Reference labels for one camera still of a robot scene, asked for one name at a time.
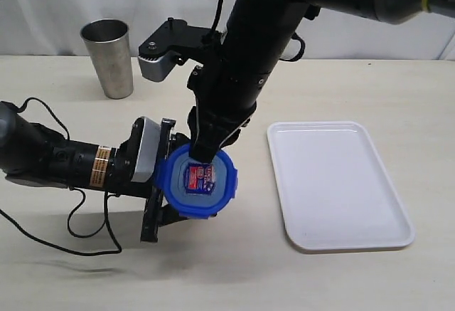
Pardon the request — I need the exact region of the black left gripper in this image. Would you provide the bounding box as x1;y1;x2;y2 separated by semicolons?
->
106;117;191;243

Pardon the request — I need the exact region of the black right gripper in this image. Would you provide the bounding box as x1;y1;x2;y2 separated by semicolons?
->
138;19;258;160

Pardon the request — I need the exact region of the blue plastic lid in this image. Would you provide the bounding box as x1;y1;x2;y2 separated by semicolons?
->
155;144;238;219

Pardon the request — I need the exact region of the white rectangular tray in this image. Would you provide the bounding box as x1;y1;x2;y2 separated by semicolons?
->
267;121;415;253

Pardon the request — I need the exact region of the stainless steel cup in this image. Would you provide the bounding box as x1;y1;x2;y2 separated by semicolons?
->
80;19;134;100

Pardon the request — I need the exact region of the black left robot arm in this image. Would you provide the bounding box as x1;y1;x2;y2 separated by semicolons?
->
1;102;188;243

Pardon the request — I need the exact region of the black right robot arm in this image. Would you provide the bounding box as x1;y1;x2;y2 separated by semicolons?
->
138;0;454;163

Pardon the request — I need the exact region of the white backdrop curtain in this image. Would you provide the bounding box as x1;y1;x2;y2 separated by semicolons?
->
1;0;454;60

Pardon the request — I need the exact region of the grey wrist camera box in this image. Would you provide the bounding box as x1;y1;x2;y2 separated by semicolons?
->
131;117;161;183
138;51;177;83

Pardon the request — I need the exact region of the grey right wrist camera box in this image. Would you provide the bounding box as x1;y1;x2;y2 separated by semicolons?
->
138;51;177;83

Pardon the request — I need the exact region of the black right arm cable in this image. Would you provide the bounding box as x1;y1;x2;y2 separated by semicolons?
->
200;0;307;63

